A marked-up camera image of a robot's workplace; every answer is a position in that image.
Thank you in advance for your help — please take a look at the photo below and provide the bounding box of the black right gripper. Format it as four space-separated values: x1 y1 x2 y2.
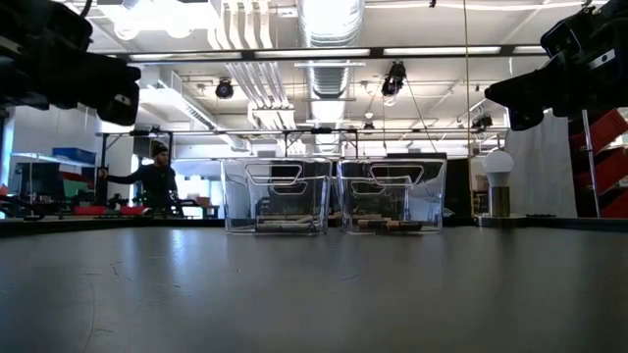
484 53 610 132

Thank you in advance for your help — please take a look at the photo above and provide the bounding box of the black ceiling spotlight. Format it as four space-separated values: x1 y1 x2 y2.
381 60 408 98
214 77 236 100
470 113 495 131

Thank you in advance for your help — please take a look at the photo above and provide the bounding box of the white bulb brass lamp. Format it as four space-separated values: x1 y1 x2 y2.
474 149 529 227

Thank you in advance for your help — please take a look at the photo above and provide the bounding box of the blue storage crate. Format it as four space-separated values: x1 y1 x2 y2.
51 146 98 166

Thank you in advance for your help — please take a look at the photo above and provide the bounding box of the person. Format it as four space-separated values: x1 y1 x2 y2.
97 141 181 217

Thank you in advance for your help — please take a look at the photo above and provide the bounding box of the green box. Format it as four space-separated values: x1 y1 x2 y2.
61 178 90 198

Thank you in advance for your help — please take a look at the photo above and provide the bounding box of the red shelf bin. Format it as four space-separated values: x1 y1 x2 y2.
599 188 628 220
586 108 628 154
573 146 628 195

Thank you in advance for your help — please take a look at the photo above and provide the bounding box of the metal rack upright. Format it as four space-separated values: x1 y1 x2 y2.
580 110 602 219

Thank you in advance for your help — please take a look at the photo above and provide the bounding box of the black distant monitor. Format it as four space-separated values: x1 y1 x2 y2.
387 151 475 220

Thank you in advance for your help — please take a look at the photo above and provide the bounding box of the clear plastic bin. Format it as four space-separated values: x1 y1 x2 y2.
337 156 448 235
220 156 333 235

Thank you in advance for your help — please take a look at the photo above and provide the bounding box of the white rectangular ceiling duct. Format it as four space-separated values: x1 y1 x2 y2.
139 66 246 151

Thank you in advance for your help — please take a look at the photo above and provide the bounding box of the white round ceiling duct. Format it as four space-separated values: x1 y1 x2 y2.
95 0 200 41

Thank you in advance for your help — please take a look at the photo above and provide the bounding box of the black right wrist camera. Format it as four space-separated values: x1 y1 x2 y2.
539 18 588 59

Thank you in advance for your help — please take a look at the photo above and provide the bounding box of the black distant workstation frame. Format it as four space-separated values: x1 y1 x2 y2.
95 126 362 217

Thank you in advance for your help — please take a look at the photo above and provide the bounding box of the white wall shelf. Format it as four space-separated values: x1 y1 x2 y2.
9 151 98 169

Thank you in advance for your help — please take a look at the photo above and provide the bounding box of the black curved cable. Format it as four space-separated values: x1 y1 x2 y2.
0 194 45 222

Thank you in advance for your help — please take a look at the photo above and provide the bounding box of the silver spiral ventilation duct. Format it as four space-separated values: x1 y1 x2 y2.
293 0 367 154

